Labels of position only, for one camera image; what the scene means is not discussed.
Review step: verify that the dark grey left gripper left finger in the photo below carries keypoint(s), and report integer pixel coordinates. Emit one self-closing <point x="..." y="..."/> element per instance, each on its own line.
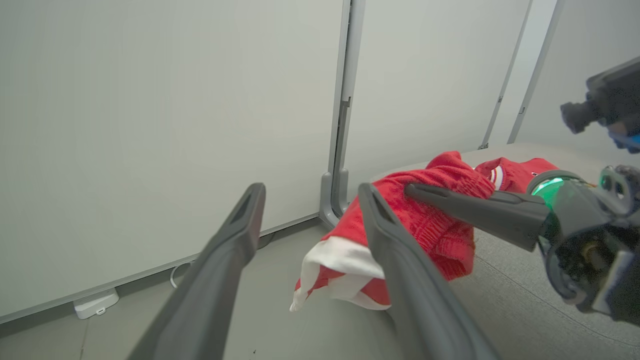
<point x="210" y="290"/>

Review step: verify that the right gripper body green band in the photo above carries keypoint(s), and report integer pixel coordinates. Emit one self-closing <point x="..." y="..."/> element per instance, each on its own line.
<point x="585" y="240"/>

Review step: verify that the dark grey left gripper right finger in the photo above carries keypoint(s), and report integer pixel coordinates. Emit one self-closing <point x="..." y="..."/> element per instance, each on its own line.
<point x="425" y="300"/>

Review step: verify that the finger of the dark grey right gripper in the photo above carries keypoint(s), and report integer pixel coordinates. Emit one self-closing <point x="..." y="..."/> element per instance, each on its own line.
<point x="500" y="215"/>

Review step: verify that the red and white garment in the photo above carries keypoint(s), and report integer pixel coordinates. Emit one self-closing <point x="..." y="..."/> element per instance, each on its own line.
<point x="440" y="230"/>

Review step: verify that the white floor socket box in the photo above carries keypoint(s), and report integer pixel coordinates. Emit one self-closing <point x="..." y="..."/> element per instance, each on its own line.
<point x="95" y="304"/>

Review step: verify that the grey wall frame strip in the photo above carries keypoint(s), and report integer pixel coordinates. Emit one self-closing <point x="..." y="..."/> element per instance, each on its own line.
<point x="537" y="75"/>
<point x="505" y="80"/>

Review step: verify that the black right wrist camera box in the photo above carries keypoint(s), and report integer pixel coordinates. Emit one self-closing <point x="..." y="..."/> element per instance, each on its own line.
<point x="615" y="95"/>

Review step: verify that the grey partition post with foot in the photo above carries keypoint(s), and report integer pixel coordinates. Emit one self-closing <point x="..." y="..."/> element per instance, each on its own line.
<point x="345" y="75"/>

